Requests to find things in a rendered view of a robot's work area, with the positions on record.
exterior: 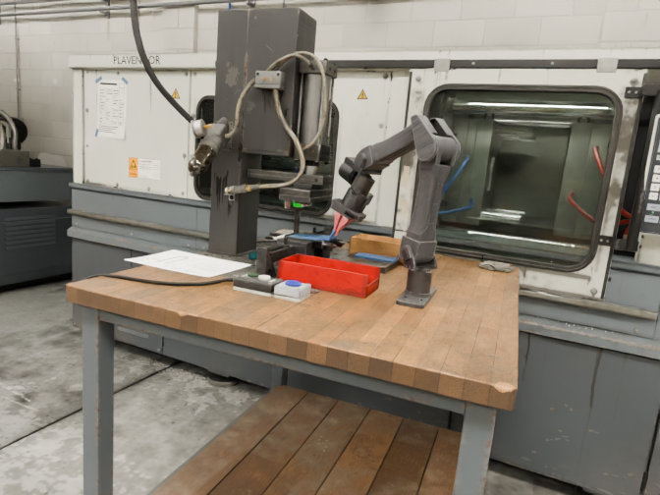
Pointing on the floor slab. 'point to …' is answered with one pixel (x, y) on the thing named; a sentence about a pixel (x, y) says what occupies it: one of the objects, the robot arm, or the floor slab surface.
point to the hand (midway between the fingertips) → (335, 233)
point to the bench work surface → (274, 480)
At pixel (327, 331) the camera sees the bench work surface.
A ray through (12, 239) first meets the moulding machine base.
